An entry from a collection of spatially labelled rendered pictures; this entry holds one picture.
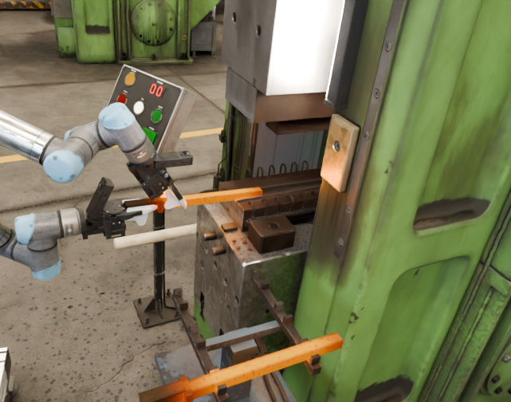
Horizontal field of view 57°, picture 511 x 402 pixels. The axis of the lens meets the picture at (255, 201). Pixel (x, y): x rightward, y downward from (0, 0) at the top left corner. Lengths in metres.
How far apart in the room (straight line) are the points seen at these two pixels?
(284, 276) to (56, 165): 0.72
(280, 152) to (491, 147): 0.71
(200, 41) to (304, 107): 5.49
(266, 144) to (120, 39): 4.61
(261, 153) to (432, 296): 0.73
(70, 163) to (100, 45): 5.11
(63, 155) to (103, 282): 1.59
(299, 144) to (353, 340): 0.74
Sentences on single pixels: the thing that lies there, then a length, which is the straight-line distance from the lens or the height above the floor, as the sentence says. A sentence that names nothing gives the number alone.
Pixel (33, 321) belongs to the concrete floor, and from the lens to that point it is 2.54.
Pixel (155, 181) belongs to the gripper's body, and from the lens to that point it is 1.30.
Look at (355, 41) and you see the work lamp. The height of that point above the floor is 1.53.
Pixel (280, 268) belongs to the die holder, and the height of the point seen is 0.87.
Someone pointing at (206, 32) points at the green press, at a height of 0.32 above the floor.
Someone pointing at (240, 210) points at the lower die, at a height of 0.98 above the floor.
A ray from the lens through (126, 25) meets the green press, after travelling 6.15.
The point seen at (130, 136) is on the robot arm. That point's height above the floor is 1.25.
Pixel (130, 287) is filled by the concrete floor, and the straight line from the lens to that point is 2.62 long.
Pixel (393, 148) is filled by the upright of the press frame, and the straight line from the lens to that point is 1.06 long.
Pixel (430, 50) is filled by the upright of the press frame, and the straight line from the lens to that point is 0.98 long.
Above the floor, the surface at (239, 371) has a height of 0.98.
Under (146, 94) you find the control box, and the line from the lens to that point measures 1.84.
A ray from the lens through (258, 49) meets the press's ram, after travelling 1.23.
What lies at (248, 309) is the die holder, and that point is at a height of 0.73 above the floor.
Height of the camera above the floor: 1.75
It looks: 31 degrees down
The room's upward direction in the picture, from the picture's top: 7 degrees clockwise
